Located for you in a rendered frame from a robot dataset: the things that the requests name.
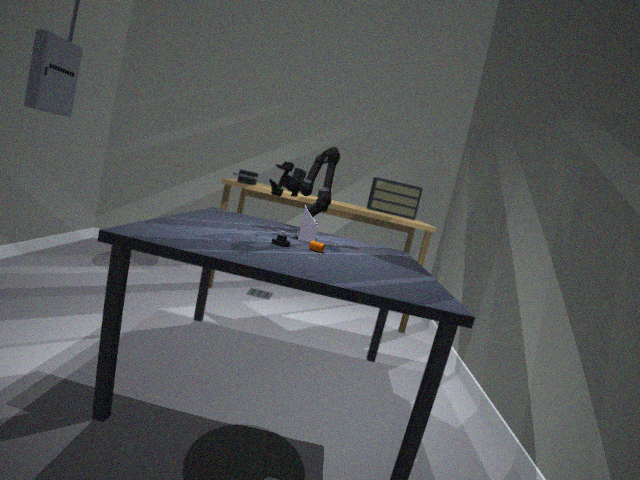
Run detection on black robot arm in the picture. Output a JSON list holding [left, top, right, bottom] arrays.
[[283, 147, 340, 218]]

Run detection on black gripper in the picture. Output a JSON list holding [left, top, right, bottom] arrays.
[[269, 161, 294, 196]]

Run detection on orange cylinder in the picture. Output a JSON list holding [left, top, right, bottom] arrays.
[[309, 241, 325, 253]]

